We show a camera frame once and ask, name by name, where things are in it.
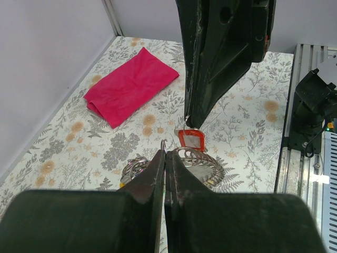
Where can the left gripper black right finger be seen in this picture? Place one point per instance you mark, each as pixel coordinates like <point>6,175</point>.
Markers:
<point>200,220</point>

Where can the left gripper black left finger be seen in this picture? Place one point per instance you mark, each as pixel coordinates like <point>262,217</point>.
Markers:
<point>125,220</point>

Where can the pink folded cloth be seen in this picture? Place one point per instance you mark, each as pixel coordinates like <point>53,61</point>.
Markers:
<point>118,95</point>

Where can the aluminium mounting rail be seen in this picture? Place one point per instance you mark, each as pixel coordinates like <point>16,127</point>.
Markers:
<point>311,104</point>

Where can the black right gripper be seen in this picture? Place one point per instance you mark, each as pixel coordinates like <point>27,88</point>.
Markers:
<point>238,34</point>

